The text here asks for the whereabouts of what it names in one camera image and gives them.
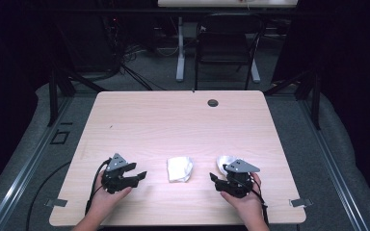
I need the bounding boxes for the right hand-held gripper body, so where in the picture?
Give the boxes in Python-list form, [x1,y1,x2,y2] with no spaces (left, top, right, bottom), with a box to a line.
[216,159,261,199]

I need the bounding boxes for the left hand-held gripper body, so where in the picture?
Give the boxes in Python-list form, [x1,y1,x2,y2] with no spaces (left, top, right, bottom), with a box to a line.
[100,152,141,194]

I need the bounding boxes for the white cloth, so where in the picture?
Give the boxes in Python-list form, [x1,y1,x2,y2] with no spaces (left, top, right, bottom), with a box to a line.
[166,156,195,184]
[216,155,244,177]

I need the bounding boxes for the person's right hand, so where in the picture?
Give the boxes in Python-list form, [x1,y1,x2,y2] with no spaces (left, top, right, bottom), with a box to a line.
[220,171,263,219]

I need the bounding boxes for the person's left hand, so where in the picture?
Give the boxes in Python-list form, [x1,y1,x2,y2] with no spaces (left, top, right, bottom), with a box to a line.
[89,170,133,216]

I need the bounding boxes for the black folding chair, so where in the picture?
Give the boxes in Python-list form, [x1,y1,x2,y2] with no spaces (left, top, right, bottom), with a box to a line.
[194,13,268,91]

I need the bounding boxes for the white desk with legs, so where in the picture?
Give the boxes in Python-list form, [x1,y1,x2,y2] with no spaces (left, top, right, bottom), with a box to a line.
[157,0,299,83]

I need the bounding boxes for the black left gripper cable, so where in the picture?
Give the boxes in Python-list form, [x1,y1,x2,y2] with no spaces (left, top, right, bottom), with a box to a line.
[84,158,114,216]

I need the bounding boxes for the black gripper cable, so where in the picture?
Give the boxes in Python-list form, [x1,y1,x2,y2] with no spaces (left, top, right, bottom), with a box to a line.
[84,158,114,216]
[250,177,270,227]

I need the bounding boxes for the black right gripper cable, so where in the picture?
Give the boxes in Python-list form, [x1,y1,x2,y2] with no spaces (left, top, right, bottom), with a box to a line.
[250,177,270,227]

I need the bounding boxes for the grey metal table bracket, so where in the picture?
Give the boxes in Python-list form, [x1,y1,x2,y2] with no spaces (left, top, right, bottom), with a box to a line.
[289,197,314,208]
[44,198,68,208]

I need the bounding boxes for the black floor cable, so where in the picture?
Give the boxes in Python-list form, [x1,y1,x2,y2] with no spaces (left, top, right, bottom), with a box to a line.
[25,160,72,231]

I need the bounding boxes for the aluminium floor rail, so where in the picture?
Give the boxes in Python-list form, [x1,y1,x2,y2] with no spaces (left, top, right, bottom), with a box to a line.
[297,97,370,231]
[0,95,75,231]

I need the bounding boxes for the bundle of dark cables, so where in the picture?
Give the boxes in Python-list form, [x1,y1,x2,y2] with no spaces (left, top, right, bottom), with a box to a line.
[100,15,168,91]

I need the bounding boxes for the black metal frame stand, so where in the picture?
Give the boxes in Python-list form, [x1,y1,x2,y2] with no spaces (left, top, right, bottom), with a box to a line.
[46,65,109,128]
[263,65,322,131]

